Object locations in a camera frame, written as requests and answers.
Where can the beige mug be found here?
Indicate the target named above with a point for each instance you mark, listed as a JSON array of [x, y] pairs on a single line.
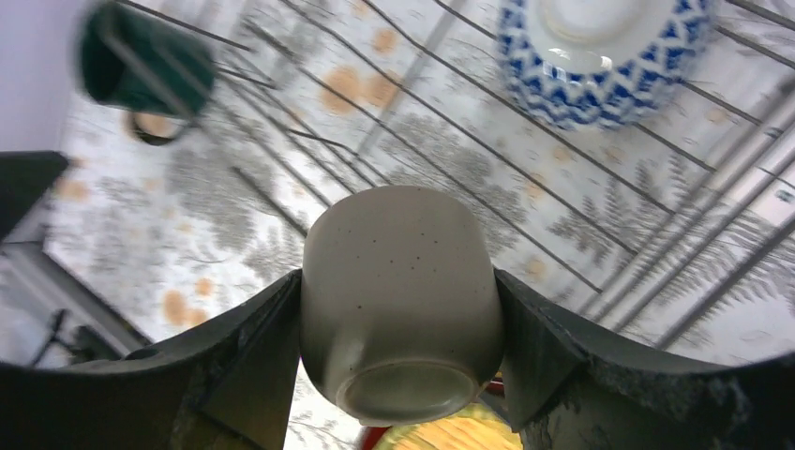
[[400, 317]]

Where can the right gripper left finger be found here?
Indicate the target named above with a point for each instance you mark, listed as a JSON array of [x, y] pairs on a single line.
[[225, 384]]

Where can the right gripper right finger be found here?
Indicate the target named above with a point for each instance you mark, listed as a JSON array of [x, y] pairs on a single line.
[[572, 384]]

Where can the yellow woven bamboo tray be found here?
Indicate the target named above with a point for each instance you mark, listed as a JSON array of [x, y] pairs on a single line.
[[476, 427]]

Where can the blue white patterned bowl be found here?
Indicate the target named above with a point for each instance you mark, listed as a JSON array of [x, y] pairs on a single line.
[[577, 64]]

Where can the floral tablecloth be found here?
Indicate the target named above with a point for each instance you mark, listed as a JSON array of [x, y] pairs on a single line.
[[435, 124]]

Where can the beige plate dark red rim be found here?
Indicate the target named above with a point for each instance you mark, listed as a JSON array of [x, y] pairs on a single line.
[[493, 397]]

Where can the dark green mug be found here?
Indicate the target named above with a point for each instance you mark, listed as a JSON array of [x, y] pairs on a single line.
[[130, 60]]

